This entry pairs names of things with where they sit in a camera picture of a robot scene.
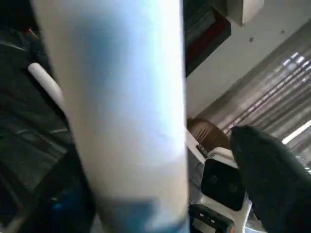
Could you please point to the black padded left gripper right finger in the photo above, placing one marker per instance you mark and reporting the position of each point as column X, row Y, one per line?
column 274, row 184

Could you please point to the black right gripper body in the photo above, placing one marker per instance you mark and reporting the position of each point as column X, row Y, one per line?
column 211, row 221

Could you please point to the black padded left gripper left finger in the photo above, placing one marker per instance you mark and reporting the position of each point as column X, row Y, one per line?
column 70, row 199

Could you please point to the white plastic table leg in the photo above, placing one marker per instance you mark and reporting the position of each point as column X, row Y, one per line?
column 116, row 109
column 46, row 80

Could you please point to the brown ribbed cushion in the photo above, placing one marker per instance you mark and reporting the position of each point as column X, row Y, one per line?
column 209, row 133

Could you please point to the black work mat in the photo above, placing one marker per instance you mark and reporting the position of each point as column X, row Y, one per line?
column 24, row 126

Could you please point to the grey curtain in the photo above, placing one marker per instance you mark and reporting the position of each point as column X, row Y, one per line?
column 267, row 97

